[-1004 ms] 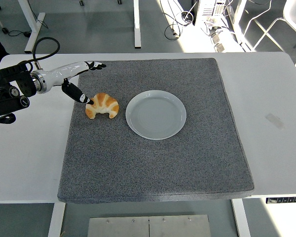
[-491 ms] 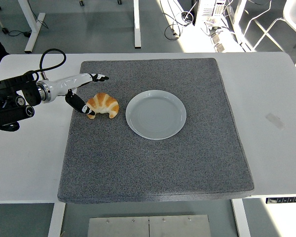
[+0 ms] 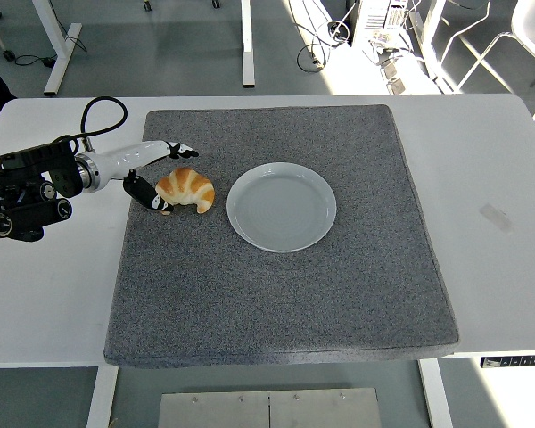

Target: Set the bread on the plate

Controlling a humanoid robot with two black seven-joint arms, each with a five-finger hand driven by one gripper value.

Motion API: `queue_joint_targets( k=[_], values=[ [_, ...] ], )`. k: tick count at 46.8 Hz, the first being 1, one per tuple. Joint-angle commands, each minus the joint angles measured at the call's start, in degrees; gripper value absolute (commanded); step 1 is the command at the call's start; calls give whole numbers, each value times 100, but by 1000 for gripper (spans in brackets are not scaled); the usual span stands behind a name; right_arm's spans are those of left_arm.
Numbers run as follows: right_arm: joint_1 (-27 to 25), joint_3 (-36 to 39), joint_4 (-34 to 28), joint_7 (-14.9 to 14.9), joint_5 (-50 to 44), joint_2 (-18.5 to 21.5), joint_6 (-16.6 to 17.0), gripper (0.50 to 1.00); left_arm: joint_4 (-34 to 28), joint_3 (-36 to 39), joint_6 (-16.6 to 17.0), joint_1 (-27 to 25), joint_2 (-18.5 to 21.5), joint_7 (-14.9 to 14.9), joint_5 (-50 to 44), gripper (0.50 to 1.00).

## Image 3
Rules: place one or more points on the white frame chair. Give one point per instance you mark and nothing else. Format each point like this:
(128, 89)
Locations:
(524, 27)

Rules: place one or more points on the grey speckled mat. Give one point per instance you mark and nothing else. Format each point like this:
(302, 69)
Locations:
(272, 303)

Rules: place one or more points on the white table leg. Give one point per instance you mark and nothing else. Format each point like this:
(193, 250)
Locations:
(101, 397)
(436, 397)

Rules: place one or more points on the white computer tower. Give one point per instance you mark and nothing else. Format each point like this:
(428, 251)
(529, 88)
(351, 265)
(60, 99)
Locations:
(379, 18)

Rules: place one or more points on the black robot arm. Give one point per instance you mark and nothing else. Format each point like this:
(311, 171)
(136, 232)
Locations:
(27, 165)

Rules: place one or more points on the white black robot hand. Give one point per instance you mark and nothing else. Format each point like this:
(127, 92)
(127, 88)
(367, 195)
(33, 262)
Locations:
(125, 156)

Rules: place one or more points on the golden croissant bread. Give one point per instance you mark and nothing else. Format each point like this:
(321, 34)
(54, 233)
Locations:
(187, 185)

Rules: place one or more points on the grey metal plate with screws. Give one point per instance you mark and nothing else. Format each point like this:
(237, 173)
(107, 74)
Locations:
(214, 410)

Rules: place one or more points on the pale grey round plate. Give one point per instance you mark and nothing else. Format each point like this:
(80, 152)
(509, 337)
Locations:
(281, 209)

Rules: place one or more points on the white background desk leg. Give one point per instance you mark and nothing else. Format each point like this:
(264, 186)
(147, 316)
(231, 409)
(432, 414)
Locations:
(60, 62)
(247, 44)

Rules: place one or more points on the clear tape strip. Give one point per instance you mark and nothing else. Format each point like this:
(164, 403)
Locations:
(496, 218)

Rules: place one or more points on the table height control panel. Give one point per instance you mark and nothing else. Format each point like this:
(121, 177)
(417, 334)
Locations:
(517, 361)

